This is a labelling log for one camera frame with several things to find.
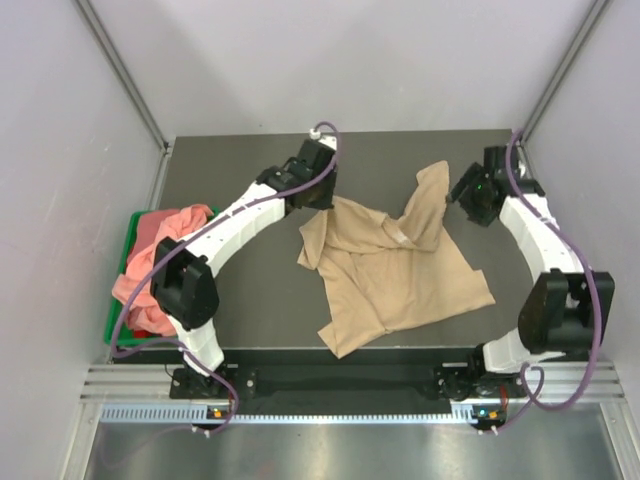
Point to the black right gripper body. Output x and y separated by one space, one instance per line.
468 193

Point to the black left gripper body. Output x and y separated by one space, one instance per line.
321 197

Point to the beige t shirt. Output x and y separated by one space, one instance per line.
383 274

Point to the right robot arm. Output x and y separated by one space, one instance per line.
565 307

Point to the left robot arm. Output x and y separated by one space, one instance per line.
185 287

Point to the pink t shirt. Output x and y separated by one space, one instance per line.
152 227

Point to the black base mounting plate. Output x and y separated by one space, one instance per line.
313 381

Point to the red t shirt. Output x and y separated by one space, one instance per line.
142 334

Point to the green plastic bin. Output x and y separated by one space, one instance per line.
125 338

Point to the left aluminium frame post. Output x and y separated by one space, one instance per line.
99 32

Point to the aluminium frame post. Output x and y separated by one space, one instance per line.
586 27
99 32

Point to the right aluminium frame post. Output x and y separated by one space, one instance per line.
586 27

